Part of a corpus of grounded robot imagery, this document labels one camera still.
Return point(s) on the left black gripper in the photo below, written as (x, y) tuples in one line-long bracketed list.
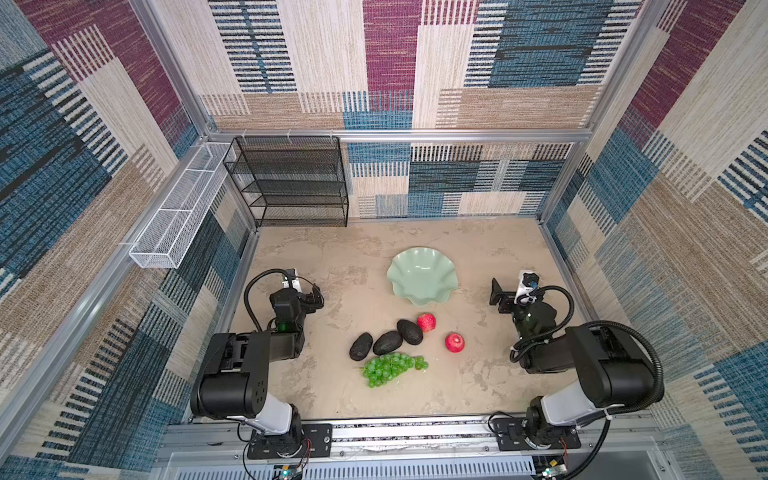
[(309, 297)]

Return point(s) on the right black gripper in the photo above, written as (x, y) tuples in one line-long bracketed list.
[(505, 298)]

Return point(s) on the red fake apple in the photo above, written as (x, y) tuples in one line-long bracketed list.
[(455, 342), (427, 322)]

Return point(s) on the dark fake avocado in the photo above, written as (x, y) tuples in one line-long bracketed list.
[(361, 347), (387, 343), (410, 332)]

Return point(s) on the green fake grape bunch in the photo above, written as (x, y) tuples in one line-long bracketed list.
[(384, 369)]

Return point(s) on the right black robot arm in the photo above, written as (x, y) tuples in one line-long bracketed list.
[(618, 370)]

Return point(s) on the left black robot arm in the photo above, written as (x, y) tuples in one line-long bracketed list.
[(232, 383)]

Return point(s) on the light green scalloped bowl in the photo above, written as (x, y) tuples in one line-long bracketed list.
[(422, 275)]

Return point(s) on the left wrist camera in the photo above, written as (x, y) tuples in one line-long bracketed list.
[(292, 280)]

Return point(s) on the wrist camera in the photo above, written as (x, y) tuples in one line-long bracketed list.
[(292, 280), (528, 283)]

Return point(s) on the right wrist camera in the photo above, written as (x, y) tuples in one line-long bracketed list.
[(528, 283)]

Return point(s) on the black wire shelf rack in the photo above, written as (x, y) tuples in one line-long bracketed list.
[(290, 181)]

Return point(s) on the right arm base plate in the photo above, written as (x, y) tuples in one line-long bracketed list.
[(517, 434)]

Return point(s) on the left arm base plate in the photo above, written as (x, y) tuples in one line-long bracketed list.
[(312, 439)]

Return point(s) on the white mesh wall basket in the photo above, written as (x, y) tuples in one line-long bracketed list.
[(166, 239)]

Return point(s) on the aluminium front rail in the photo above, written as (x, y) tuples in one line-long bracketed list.
[(356, 439)]

